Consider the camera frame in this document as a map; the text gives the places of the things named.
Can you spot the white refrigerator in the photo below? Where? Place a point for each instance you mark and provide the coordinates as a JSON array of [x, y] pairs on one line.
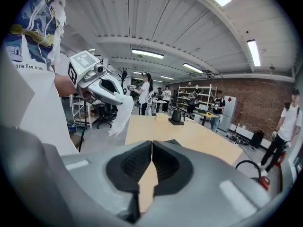
[[228, 112]]

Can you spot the white metal shelf rack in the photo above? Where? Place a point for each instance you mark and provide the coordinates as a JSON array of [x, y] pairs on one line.
[[203, 96]]

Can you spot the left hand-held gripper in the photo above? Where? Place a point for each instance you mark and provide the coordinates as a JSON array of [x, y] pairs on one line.
[[81, 61]]

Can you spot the white frame rack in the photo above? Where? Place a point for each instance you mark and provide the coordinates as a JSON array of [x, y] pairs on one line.
[[80, 112]]

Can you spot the white printed t-shirt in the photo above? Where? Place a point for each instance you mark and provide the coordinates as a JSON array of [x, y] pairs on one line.
[[45, 103]]

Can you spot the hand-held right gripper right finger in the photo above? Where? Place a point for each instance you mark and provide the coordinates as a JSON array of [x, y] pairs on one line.
[[208, 181]]

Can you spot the black kettle on base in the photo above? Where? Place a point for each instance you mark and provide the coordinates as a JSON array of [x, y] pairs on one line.
[[176, 117]]

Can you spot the person's left forearm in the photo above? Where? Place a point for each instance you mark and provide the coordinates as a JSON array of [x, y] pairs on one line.
[[65, 85]]

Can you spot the round white table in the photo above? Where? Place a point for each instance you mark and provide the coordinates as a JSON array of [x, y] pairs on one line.
[[159, 102]]

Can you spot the black coat stand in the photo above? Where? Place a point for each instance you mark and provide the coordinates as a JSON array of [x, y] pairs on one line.
[[123, 75]]

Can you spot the black office chair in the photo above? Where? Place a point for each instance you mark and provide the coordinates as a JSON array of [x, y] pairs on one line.
[[106, 115]]

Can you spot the light wooden tissue box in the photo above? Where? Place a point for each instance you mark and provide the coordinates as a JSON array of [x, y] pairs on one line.
[[163, 117]]

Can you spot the white tissue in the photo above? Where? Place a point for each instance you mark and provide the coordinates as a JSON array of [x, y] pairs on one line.
[[123, 117]]

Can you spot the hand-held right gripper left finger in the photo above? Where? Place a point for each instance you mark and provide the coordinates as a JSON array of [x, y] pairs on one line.
[[94, 171]]

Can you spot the black floor box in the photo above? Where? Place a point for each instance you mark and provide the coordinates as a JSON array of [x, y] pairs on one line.
[[257, 139]]

